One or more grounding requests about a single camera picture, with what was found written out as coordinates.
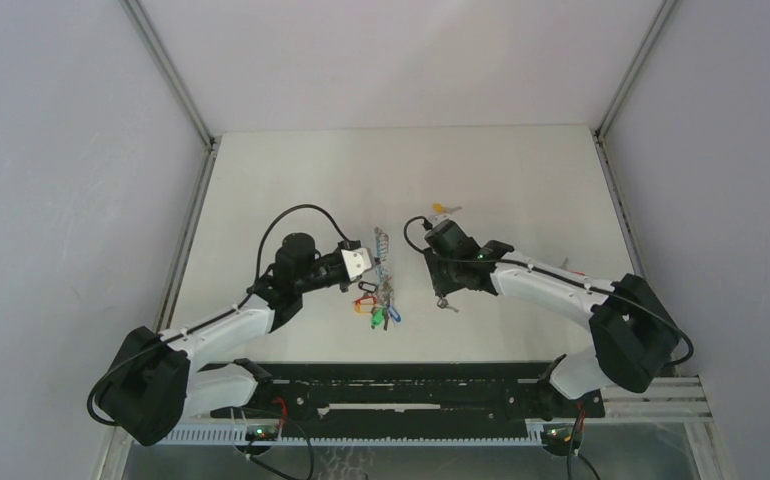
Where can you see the aluminium table rail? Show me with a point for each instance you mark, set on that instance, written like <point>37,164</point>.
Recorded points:
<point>178,266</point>
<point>621,211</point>

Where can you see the yellow tagged key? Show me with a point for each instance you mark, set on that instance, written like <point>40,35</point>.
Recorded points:
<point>440,209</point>
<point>363,309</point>

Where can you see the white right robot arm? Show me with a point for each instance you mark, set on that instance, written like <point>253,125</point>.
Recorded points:
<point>632,336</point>

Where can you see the left aluminium table rail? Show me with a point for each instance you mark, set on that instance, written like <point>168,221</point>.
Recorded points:
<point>178,266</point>

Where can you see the left green led board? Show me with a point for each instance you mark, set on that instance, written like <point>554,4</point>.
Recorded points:
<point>262,434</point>

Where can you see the blue tagged key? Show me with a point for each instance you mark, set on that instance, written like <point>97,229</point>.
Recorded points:
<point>394,315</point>

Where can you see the black tagged key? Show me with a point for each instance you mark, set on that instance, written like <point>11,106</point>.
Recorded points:
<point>368,287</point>
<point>448,305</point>

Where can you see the red tagged key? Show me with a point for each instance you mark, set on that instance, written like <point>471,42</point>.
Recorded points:
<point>565,266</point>
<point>366,300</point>

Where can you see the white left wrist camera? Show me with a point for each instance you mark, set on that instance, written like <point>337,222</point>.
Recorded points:
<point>357,261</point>

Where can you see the green led board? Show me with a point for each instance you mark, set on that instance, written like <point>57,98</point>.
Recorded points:
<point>262,434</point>
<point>561,434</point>

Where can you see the green tagged key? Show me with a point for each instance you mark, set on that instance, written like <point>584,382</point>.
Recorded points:
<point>378,318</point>

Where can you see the left aluminium frame post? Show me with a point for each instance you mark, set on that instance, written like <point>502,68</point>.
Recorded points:
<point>142,23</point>

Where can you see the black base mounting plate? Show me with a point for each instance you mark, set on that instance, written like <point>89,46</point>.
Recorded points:
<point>369,423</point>

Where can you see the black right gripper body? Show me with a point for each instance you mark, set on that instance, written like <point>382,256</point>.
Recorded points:
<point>444,273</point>

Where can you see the right aluminium table rail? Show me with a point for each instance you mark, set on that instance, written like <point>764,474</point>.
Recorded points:
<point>621,211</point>

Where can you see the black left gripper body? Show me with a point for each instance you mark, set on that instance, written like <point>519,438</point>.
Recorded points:
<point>323,275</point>

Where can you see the aluminium frame post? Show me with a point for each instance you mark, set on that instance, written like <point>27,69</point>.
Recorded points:
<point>653,34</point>
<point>142,23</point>

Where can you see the right aluminium frame post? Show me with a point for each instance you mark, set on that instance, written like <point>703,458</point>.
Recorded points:
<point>653,34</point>

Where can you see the right green led board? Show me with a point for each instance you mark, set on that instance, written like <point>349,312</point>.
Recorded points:
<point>561,434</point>

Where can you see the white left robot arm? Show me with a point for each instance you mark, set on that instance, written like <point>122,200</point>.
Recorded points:
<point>158,379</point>

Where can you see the white comb cable duct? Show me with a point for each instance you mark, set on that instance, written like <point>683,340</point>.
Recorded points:
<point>219,435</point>

